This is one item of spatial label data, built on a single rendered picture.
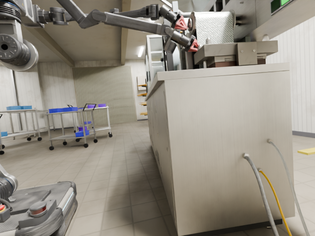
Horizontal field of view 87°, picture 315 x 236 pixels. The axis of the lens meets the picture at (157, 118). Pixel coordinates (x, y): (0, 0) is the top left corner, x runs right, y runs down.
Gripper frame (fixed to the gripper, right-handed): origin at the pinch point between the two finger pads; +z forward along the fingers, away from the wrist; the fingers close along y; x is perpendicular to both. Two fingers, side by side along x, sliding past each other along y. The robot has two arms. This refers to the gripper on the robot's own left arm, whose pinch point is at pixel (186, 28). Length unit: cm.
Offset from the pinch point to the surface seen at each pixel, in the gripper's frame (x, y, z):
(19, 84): -284, -796, -567
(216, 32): 6.1, 6.2, 16.9
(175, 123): -57, 30, 23
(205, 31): 2.0, 6.2, 11.0
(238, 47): -7.5, 27.5, 28.5
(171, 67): -17.2, -27.5, 6.8
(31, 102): -331, -803, -479
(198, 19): 5.1, 6.4, 3.7
